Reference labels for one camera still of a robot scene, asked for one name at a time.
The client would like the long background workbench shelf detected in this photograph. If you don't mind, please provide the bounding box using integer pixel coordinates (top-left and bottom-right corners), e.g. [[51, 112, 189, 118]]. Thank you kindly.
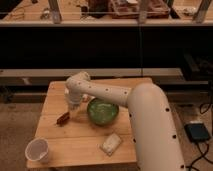
[[0, 0, 213, 27]]

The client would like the white ceramic cup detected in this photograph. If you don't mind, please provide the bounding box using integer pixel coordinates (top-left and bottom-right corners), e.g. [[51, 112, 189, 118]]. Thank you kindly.
[[25, 138, 50, 164]]

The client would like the green ceramic bowl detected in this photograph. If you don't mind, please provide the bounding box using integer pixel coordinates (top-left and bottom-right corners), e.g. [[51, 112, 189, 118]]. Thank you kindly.
[[87, 98, 119, 126]]

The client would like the black power adapter box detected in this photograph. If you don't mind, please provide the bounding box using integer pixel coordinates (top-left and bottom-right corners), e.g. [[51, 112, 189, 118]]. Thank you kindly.
[[184, 123, 210, 142]]

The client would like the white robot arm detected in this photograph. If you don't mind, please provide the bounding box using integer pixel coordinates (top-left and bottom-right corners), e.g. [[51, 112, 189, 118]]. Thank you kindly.
[[65, 72, 186, 171]]

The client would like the wooden side table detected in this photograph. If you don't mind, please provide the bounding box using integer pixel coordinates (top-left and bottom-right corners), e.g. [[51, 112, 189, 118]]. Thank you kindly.
[[26, 77, 154, 171]]

